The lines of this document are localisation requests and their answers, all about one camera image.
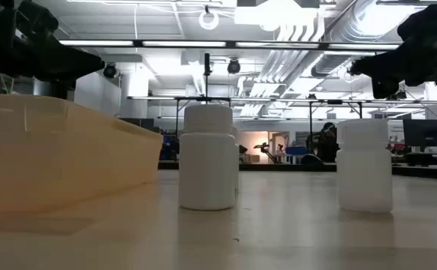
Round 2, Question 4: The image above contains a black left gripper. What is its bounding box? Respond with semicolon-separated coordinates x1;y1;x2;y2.
0;0;106;101

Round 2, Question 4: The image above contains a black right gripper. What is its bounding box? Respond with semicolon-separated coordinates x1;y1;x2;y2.
349;0;437;99

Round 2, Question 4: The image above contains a white pill bottle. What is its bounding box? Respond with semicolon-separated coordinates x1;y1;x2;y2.
178;103;238;211
336;118;394;214

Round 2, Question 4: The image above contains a translucent orange plastic basket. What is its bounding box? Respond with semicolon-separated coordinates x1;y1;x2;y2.
0;93;164;217

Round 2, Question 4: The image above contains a black round ceiling lamp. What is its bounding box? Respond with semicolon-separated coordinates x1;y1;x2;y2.
102;62;119;80
227;58;242;75

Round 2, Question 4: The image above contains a black computer monitor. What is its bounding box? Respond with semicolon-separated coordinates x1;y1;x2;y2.
402;118;437;153

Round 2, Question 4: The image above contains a person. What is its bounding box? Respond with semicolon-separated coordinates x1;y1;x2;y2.
314;121;342;163

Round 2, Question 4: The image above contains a blue plastic bin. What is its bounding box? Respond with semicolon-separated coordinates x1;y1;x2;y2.
285;145;309;156

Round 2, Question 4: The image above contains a black tripod stand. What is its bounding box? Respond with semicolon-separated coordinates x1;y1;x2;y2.
203;52;211;106

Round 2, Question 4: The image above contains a black overhead crossbar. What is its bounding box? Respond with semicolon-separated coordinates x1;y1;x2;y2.
55;38;403;52

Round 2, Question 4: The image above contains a silver ventilation duct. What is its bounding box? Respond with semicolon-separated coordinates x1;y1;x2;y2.
310;0;422;78

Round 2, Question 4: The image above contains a white coiled cable ring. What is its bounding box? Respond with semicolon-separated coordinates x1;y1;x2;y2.
198;9;220;31

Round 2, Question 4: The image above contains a black aluminium table frame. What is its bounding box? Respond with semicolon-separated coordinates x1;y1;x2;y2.
158;160;437;182

